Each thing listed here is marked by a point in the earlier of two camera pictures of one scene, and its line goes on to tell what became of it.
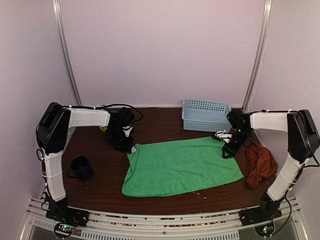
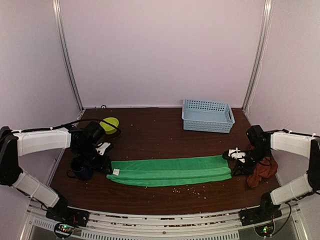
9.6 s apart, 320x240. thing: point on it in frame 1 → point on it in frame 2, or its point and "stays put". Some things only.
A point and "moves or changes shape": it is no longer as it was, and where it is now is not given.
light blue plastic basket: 202,115 stays put
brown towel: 260,163 stays put
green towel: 174,166 moves or changes shape
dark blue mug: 80,169 stays put
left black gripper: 126,147 → 102,164
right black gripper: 231,150 → 246,170
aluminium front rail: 212,226 stays put
